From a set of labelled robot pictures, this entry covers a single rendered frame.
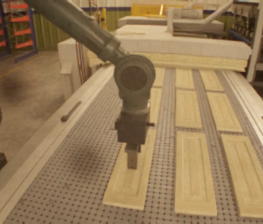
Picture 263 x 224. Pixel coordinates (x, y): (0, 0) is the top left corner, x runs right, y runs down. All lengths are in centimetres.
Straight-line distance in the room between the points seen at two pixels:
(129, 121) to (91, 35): 41
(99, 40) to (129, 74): 19
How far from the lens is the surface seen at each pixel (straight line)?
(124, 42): 310
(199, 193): 114
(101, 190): 114
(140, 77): 92
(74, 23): 97
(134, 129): 103
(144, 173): 119
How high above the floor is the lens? 172
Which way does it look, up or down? 28 degrees down
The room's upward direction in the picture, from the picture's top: straight up
